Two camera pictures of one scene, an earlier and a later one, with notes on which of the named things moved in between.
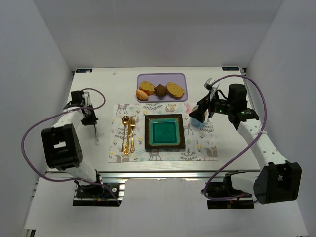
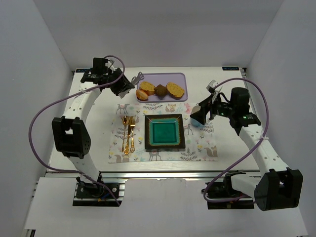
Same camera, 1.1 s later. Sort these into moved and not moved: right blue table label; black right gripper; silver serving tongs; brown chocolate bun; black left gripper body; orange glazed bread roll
Moved: black left gripper body; silver serving tongs
Not moved: black right gripper; orange glazed bread roll; brown chocolate bun; right blue table label
